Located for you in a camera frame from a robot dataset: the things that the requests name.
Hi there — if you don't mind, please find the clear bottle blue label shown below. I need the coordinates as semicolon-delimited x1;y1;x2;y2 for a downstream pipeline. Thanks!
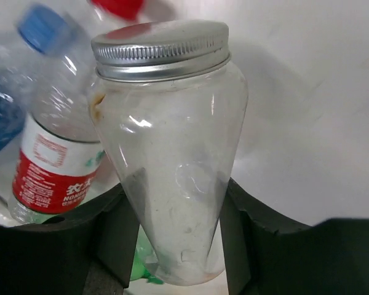
0;2;81;163

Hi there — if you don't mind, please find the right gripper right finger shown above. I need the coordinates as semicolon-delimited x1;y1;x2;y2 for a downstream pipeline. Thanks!
220;181;369;294

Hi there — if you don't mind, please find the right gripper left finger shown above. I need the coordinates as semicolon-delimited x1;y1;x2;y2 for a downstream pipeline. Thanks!
0;184;139;294

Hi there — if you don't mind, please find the clear jar silver lid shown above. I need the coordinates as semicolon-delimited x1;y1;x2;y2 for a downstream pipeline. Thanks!
89;20;248;286

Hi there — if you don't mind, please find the clear bottle red label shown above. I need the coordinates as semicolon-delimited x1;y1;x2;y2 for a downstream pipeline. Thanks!
7;0;148;224

